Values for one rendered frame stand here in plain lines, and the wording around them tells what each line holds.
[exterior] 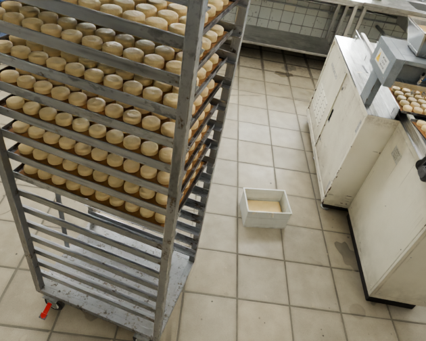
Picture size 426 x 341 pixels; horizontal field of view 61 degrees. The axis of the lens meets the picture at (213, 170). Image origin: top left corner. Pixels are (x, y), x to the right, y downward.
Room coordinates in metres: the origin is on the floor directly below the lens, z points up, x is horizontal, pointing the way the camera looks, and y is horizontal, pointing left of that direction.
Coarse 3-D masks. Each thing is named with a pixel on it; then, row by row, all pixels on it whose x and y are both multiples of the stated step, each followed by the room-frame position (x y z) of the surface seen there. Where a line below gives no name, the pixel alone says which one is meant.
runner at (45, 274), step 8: (48, 272) 0.87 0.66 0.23; (56, 280) 0.83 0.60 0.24; (64, 280) 0.85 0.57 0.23; (72, 288) 0.82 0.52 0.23; (80, 288) 0.81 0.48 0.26; (88, 288) 0.83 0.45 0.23; (96, 296) 0.79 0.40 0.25; (104, 296) 0.81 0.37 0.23; (112, 304) 0.78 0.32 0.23; (120, 304) 0.79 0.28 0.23; (128, 312) 0.76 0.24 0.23; (136, 312) 0.76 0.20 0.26; (144, 312) 0.78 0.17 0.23; (152, 320) 0.74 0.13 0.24
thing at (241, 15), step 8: (240, 8) 1.15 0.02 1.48; (248, 8) 1.17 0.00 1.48; (240, 16) 1.15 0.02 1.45; (240, 24) 1.15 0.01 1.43; (232, 40) 1.15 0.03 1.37; (240, 40) 1.15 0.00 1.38; (232, 48) 1.15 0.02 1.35; (240, 48) 1.17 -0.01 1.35; (232, 72) 1.15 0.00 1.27; (232, 80) 1.15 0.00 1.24; (224, 96) 1.15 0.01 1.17; (224, 112) 1.15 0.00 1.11; (224, 120) 1.17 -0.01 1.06; (216, 136) 1.15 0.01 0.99; (216, 152) 1.15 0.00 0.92; (208, 168) 1.15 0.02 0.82; (208, 184) 1.15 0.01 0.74; (208, 192) 1.15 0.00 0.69; (200, 200) 1.15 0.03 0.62; (200, 232) 1.16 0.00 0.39; (192, 248) 1.15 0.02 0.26
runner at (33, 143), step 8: (8, 136) 0.84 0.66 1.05; (16, 136) 0.84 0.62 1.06; (24, 144) 0.83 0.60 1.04; (32, 144) 0.83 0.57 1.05; (40, 144) 0.82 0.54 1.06; (48, 152) 0.82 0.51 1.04; (56, 152) 0.81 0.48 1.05; (64, 152) 0.81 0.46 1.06; (72, 160) 0.80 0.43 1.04; (80, 160) 0.79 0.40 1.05; (88, 160) 0.79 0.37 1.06; (96, 168) 0.79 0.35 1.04; (104, 168) 0.78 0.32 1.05; (112, 168) 0.78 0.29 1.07; (120, 176) 0.77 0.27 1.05; (128, 176) 0.76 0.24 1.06; (136, 184) 0.76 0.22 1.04; (144, 184) 0.76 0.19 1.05; (152, 184) 0.75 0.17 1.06; (160, 192) 0.75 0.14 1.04
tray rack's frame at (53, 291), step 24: (0, 144) 0.83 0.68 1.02; (0, 168) 0.82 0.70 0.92; (24, 216) 0.84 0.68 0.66; (24, 240) 0.82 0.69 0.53; (96, 240) 1.15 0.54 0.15; (120, 240) 1.19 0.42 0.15; (120, 264) 1.04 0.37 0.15; (144, 264) 1.07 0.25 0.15; (192, 264) 1.13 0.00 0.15; (48, 288) 0.83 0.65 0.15; (120, 288) 0.91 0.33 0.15; (144, 288) 0.94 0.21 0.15; (96, 312) 0.77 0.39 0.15; (120, 312) 0.79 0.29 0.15; (168, 312) 0.84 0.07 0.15; (144, 336) 0.72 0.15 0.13
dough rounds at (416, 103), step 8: (392, 88) 2.15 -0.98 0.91; (400, 88) 2.19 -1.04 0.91; (400, 96) 2.04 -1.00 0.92; (408, 96) 2.07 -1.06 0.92; (416, 96) 2.09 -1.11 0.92; (400, 104) 1.97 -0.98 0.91; (408, 104) 1.96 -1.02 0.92; (416, 104) 1.97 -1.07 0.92; (424, 104) 2.00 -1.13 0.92; (416, 112) 1.90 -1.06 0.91; (424, 112) 1.92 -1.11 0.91
